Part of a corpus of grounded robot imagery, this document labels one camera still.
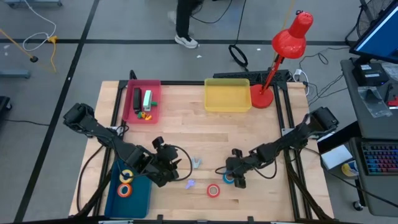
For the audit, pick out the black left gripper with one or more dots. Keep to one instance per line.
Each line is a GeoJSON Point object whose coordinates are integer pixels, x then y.
{"type": "Point", "coordinates": [161, 165]}

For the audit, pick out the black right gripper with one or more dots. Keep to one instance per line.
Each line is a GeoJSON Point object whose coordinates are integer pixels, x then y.
{"type": "Point", "coordinates": [245, 161]}

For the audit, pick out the purple staple remover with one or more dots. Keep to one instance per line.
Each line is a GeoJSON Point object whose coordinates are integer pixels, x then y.
{"type": "Point", "coordinates": [190, 184]}

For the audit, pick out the orange tape roll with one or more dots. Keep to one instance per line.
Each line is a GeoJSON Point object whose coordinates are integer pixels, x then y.
{"type": "Point", "coordinates": [119, 190]}

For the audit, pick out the mint green stapler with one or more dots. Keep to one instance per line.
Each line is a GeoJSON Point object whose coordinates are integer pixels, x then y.
{"type": "Point", "coordinates": [148, 100]}

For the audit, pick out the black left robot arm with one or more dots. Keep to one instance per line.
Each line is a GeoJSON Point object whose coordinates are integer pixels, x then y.
{"type": "Point", "coordinates": [109, 138]}

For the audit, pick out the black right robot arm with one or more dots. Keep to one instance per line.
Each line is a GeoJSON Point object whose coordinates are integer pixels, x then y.
{"type": "Point", "coordinates": [292, 140]}

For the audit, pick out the grey-blue staple remover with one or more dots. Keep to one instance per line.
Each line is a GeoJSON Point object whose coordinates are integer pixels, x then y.
{"type": "Point", "coordinates": [196, 162]}

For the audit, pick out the red tape roll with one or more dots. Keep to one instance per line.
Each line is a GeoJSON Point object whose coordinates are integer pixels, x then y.
{"type": "Point", "coordinates": [208, 190]}

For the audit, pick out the black stapler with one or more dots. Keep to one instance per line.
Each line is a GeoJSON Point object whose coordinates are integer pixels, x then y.
{"type": "Point", "coordinates": [137, 99]}

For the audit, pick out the blue plastic bin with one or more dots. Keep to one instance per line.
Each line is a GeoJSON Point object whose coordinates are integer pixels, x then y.
{"type": "Point", "coordinates": [133, 202]}

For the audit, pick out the pink plastic bin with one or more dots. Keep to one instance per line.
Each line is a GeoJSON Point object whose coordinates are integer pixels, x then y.
{"type": "Point", "coordinates": [129, 116]}

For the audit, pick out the yellow plastic bin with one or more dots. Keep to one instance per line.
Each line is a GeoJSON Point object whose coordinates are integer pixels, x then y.
{"type": "Point", "coordinates": [227, 96]}

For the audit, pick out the black power strip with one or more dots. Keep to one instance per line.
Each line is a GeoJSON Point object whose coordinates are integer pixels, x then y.
{"type": "Point", "coordinates": [242, 76]}

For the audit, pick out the white box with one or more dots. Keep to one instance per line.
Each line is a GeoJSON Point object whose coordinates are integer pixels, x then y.
{"type": "Point", "coordinates": [335, 157]}

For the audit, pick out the white power adapter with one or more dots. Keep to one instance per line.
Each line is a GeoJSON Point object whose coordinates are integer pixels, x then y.
{"type": "Point", "coordinates": [298, 73]}

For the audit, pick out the grey desk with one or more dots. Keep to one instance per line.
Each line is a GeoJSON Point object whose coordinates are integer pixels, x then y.
{"type": "Point", "coordinates": [367, 127]}

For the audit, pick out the red desk lamp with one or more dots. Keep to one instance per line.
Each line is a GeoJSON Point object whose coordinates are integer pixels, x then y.
{"type": "Point", "coordinates": [290, 40]}

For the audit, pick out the backlit keyboard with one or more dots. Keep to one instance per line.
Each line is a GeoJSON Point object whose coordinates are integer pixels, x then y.
{"type": "Point", "coordinates": [381, 160]}

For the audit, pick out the person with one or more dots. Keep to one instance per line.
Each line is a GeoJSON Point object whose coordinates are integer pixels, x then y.
{"type": "Point", "coordinates": [183, 18]}

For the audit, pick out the clear plastic bag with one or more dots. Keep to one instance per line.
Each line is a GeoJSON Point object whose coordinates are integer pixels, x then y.
{"type": "Point", "coordinates": [374, 102]}

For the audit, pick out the black mini computer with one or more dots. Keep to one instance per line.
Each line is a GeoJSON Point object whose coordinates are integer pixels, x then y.
{"type": "Point", "coordinates": [370, 76]}

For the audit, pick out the red tool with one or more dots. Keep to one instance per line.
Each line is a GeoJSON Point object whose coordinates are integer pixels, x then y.
{"type": "Point", "coordinates": [394, 102]}

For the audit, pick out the computer monitor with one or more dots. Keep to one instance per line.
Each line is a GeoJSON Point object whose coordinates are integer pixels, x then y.
{"type": "Point", "coordinates": [379, 40]}

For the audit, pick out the black floor fan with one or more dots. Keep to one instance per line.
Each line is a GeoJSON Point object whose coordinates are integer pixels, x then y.
{"type": "Point", "coordinates": [370, 15]}

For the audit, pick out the black table frame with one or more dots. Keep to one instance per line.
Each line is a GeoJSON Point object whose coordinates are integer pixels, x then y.
{"type": "Point", "coordinates": [180, 83]}

